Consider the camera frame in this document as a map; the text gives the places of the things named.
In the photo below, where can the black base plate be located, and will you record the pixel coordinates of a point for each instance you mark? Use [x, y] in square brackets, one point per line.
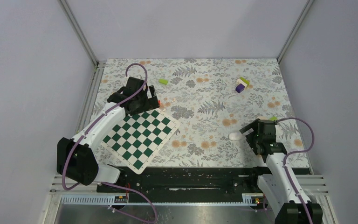
[190, 185]

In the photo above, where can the purple block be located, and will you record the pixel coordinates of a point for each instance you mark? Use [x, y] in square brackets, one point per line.
[239, 88]

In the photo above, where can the lime green block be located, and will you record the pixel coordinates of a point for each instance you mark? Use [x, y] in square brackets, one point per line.
[163, 81]
[274, 118]
[244, 81]

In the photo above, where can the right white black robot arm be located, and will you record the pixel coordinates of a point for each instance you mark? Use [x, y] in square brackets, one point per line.
[288, 201]

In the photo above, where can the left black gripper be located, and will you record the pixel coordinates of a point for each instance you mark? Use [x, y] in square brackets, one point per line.
[153, 102]

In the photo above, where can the green white chessboard mat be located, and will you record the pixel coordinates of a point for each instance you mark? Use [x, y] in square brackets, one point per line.
[137, 139]

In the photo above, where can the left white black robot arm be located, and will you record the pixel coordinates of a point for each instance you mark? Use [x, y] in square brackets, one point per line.
[75, 156]

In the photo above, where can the lime green block left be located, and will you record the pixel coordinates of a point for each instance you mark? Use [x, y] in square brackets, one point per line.
[163, 81]

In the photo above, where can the white cream block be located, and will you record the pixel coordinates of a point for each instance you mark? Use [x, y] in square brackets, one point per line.
[240, 82]

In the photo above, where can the lime green block far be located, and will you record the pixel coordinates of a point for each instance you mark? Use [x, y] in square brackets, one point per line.
[244, 81]

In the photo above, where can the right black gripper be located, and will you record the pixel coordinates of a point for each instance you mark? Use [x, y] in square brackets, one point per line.
[254, 125]

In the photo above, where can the floral patterned table mat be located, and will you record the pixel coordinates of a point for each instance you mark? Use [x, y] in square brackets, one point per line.
[201, 95]

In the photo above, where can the lime green block right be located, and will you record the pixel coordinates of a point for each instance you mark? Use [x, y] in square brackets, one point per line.
[274, 118]

